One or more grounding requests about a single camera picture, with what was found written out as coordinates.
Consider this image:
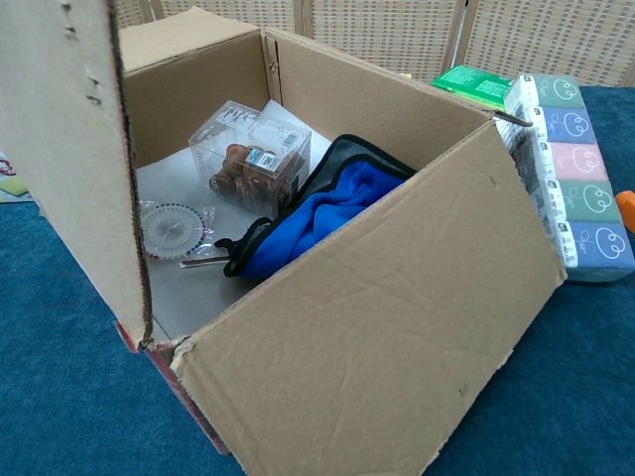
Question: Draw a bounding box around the red cardboard box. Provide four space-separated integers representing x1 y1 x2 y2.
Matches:
0 0 567 476

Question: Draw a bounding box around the green box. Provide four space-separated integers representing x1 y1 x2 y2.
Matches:
430 64 517 113

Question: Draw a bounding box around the blue towel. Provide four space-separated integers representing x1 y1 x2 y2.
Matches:
250 158 408 282

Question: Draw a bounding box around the sponge package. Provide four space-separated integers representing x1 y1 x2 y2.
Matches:
0 148 36 204

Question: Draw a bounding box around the blue table cloth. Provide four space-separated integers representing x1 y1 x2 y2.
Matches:
0 83 635 476

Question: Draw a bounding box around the white pin wheel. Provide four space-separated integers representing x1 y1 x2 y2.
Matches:
138 200 219 262

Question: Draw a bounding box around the wicker folding screen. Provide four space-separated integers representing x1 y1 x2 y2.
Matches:
118 0 635 100

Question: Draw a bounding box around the multicolour tissue pack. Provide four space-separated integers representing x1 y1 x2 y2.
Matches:
493 72 635 284

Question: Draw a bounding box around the orange and purple toy block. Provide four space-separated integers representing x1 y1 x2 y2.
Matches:
614 190 635 234

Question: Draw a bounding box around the thin metal rod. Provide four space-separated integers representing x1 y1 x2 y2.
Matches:
179 255 232 270

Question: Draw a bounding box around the clear box of brown buttons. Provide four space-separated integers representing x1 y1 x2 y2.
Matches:
188 100 313 218

